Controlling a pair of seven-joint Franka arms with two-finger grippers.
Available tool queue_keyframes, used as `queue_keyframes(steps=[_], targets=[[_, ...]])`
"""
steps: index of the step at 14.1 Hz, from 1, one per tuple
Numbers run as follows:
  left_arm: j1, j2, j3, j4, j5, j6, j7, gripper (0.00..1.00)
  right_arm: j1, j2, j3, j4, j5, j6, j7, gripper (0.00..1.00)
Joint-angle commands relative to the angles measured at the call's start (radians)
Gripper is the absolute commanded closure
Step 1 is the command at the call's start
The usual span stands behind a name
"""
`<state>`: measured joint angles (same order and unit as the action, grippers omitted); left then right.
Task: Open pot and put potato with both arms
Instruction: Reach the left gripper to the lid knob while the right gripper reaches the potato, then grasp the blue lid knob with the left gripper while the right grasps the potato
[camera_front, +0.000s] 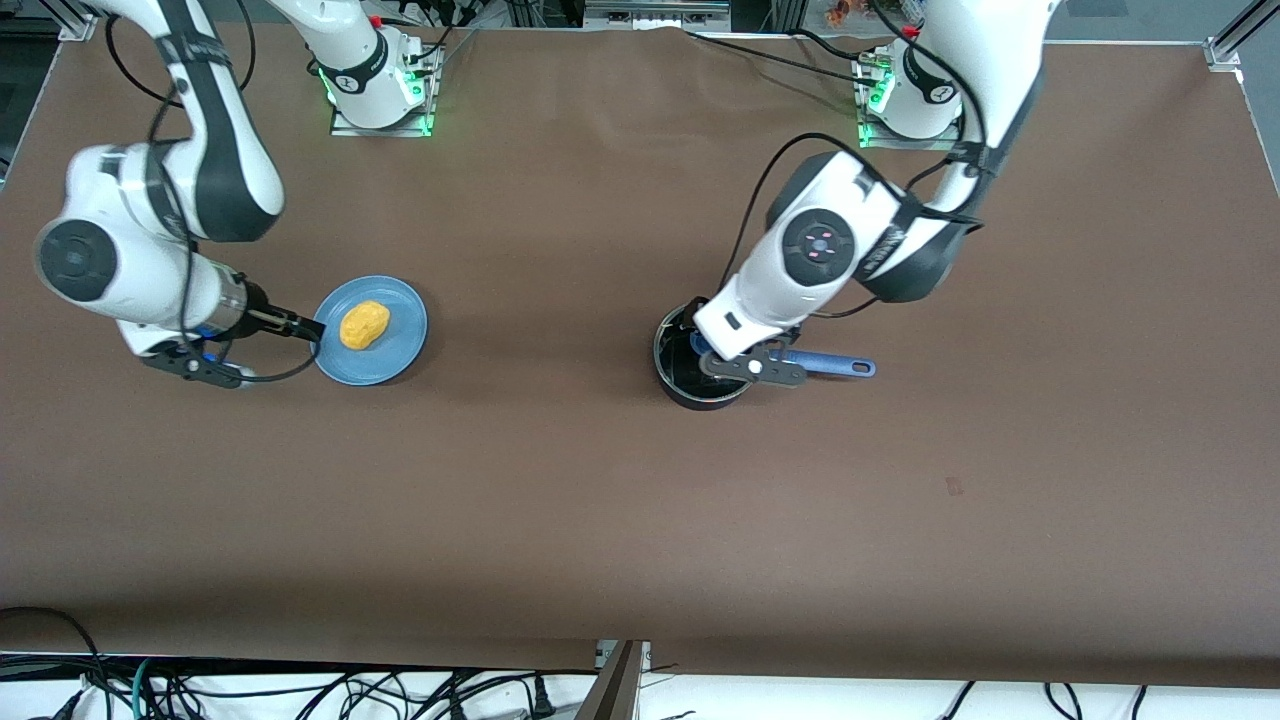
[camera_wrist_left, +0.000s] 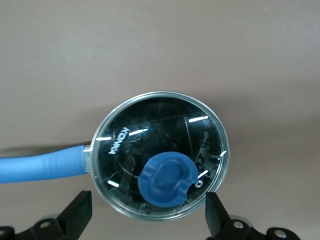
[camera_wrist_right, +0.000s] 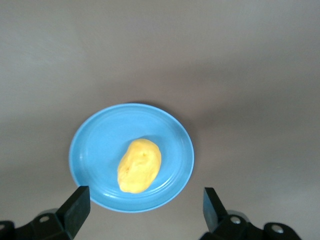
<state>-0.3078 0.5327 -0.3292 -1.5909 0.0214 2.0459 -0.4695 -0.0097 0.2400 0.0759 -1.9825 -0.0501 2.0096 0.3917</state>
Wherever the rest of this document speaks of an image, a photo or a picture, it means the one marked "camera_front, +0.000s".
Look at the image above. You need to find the yellow potato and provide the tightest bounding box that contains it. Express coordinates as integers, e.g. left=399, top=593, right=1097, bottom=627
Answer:
left=340, top=300, right=391, bottom=351

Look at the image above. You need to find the glass lid blue knob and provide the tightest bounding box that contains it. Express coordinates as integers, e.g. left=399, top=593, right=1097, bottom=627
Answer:
left=655, top=303, right=763, bottom=401

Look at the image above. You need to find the blue round plate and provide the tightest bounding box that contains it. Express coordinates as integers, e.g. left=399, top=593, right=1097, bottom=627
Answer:
left=312, top=275, right=429, bottom=387

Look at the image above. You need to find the brown table cover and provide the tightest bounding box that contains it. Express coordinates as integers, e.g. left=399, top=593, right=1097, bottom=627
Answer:
left=0, top=18, right=1280, bottom=691

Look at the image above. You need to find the grey metal equipment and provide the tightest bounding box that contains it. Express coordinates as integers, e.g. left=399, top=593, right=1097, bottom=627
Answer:
left=583, top=0, right=733, bottom=31

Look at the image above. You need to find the orange background object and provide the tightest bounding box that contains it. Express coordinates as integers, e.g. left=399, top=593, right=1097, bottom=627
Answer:
left=825, top=0, right=901, bottom=26

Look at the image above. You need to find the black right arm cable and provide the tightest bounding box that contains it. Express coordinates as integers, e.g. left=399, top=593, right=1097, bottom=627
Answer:
left=104, top=12, right=322, bottom=387

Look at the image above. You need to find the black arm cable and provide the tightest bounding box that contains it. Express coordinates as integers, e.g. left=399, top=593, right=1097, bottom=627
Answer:
left=104, top=12, right=322, bottom=387
left=718, top=0, right=993, bottom=321

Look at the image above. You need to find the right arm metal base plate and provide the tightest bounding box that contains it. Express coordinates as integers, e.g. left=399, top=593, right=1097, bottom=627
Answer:
left=329, top=45, right=442, bottom=139

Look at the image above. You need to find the black looped cable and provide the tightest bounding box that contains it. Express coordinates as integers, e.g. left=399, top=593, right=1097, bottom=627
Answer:
left=0, top=606, right=107, bottom=720

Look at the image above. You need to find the black pot blue handle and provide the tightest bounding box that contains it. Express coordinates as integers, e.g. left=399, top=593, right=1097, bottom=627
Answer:
left=653, top=300, right=878, bottom=410

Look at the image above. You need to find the black cable on table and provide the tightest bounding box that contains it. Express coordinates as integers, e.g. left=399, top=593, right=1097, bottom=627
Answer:
left=684, top=29, right=887, bottom=88

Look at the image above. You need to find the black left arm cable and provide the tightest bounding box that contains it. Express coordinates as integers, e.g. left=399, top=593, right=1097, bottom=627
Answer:
left=718, top=0, right=993, bottom=321

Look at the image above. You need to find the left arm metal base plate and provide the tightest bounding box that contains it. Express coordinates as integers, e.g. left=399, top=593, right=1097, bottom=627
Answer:
left=855, top=55, right=964, bottom=152

